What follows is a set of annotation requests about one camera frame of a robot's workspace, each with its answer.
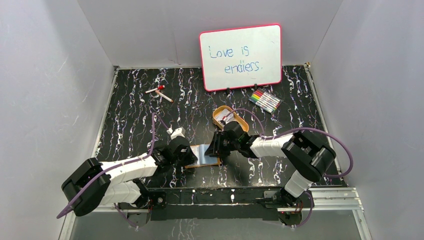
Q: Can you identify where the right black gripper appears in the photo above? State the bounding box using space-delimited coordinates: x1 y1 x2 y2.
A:
204 130 240 158

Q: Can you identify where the silver VIP credit card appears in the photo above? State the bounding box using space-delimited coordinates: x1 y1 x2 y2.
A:
190 145 199 165

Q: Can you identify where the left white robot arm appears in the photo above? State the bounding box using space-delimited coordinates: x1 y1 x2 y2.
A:
57 136 198 219

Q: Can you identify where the credit cards stack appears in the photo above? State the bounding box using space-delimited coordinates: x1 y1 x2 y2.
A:
217 109 235 125

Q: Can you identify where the tan oval tray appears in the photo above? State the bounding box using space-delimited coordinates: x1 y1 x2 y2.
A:
212 105 250 132

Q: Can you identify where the white marker pen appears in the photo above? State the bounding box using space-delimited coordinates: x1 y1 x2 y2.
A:
155 90 174 103

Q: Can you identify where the red capped marker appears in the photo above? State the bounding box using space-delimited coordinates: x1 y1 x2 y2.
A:
145 85 165 94

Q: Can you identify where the coloured marker pack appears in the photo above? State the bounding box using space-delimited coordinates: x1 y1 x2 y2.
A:
249 88 282 115

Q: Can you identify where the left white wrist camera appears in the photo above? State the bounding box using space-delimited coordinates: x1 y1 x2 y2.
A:
166 127 186 140

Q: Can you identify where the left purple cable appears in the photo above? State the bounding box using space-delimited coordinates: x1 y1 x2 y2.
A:
56 113 173 220

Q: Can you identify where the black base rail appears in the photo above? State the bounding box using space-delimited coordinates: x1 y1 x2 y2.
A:
148 187 288 221

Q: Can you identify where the white board pink frame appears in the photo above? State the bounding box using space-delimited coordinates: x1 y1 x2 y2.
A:
198 23 283 92

